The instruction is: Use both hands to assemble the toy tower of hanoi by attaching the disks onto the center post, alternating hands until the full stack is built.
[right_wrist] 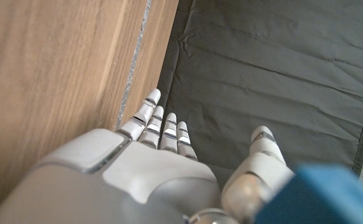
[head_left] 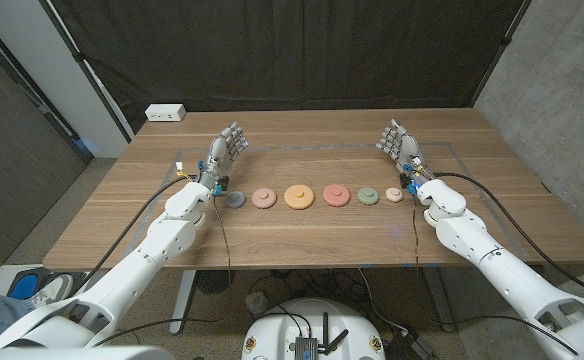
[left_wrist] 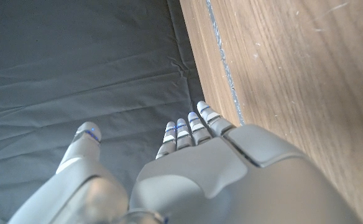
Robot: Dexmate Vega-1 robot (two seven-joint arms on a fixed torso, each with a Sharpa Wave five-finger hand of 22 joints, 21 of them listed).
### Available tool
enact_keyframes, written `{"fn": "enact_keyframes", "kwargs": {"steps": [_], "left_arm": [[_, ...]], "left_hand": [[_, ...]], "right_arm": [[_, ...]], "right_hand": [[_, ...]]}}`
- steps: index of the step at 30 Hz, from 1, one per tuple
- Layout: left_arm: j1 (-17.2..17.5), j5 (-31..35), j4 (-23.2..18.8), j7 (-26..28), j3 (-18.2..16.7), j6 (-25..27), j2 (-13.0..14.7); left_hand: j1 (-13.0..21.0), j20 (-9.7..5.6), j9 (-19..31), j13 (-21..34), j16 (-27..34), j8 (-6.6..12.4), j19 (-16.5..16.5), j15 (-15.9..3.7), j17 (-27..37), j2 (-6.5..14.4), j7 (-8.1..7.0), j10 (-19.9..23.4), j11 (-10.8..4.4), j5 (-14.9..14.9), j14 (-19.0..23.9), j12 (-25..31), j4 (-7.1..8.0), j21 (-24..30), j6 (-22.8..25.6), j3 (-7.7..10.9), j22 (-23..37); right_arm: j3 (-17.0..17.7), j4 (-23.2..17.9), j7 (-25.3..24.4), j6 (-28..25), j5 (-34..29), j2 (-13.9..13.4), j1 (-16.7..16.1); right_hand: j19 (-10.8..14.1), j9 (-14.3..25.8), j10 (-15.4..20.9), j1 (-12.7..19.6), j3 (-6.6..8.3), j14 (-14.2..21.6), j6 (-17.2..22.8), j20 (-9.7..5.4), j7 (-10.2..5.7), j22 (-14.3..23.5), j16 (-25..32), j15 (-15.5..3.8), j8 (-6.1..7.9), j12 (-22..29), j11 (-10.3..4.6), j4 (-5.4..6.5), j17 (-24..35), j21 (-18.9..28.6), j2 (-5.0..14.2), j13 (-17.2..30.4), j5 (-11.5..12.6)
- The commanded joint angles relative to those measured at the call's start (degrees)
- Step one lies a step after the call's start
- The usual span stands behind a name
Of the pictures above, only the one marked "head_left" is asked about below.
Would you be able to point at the blue foot pedal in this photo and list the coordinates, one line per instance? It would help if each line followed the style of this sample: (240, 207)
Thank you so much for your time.
(23, 287)

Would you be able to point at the white power strip box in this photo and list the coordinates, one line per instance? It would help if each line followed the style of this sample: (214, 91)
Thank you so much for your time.
(165, 112)

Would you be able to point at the round black floor fan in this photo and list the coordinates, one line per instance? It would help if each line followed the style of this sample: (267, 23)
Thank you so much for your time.
(214, 281)

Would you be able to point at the green disk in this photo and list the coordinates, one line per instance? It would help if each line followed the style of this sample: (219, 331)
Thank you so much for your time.
(368, 196)

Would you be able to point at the grey white sneaker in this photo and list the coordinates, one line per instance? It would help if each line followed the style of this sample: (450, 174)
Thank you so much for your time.
(52, 290)

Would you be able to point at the grey box with black antennas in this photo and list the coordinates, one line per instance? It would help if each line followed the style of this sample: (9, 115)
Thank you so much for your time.
(306, 347)

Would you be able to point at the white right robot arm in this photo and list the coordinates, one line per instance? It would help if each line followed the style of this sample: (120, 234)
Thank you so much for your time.
(502, 280)

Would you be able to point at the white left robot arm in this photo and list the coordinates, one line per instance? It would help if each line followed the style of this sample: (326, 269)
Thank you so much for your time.
(122, 280)

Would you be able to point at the dusty pink disk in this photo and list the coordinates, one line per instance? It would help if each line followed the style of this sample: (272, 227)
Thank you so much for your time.
(264, 198)

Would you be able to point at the black floor power strip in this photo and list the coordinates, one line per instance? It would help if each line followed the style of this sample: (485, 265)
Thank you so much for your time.
(409, 347)

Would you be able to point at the black backdrop curtain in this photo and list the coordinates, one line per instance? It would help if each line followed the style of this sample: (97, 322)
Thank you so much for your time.
(292, 50)

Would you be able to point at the large orange disk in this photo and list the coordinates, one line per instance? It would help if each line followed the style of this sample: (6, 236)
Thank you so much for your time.
(299, 197)

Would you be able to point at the small cream disk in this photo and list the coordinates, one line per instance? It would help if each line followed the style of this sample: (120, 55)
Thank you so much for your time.
(394, 195)

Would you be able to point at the coral red disk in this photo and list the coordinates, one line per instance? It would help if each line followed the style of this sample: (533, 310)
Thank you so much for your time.
(336, 196)

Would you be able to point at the round grey floor object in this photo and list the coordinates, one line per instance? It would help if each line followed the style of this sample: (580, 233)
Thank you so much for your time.
(257, 303)

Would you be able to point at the small dark grey disk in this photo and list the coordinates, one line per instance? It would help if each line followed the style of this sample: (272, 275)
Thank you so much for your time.
(235, 200)

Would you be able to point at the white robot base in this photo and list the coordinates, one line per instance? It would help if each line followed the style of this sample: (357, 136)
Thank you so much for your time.
(277, 335)

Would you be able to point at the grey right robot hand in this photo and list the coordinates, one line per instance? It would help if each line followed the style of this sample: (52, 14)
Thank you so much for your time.
(404, 147)

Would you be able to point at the blue wrist connector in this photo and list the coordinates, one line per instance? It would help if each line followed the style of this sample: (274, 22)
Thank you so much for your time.
(217, 190)
(412, 189)

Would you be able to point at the blue right wrist connector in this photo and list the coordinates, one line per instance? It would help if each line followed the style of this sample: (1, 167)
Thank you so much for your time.
(412, 189)

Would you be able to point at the black backdrop stand pole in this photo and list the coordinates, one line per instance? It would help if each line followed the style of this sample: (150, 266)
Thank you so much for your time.
(506, 41)
(78, 56)

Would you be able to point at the blue left wrist connector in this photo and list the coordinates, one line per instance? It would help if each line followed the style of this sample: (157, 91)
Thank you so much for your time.
(217, 190)

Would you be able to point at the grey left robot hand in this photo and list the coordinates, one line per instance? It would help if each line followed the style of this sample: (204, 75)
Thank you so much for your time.
(219, 150)

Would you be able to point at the metal table leg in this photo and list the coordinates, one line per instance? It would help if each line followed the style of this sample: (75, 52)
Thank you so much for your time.
(182, 300)
(442, 305)

